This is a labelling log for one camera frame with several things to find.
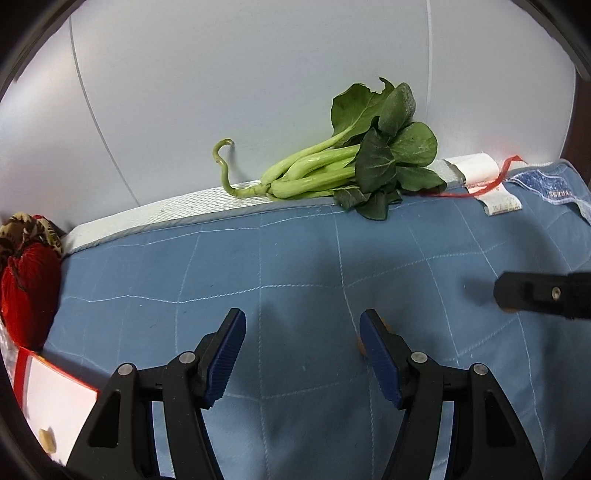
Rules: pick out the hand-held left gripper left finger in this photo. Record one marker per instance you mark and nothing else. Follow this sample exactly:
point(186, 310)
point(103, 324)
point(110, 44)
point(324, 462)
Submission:
point(224, 360)

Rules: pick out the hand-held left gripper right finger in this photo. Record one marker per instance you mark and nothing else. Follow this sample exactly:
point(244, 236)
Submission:
point(378, 360)

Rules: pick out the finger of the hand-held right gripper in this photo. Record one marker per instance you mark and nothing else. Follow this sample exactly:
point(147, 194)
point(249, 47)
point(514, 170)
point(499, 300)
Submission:
point(535, 293)

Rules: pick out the red box with white inside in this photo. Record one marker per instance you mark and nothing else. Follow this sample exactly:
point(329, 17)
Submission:
point(51, 397)

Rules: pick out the yellow fruit chunk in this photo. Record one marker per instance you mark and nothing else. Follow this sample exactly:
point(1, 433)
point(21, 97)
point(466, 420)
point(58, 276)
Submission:
point(48, 436)

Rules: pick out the white fabric label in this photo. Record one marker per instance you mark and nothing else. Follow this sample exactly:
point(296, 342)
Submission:
point(478, 167)
point(498, 203)

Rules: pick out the blue quilted mat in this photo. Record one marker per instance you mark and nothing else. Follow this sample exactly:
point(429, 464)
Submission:
point(300, 258)

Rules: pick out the bok choy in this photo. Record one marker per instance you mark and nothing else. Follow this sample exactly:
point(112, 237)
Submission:
point(314, 177)

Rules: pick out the red knit cloth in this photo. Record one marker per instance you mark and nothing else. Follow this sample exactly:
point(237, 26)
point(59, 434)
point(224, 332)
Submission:
point(27, 295)

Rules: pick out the brown patterned cloth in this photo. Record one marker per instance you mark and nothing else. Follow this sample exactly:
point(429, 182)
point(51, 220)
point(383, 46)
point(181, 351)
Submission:
point(27, 226)

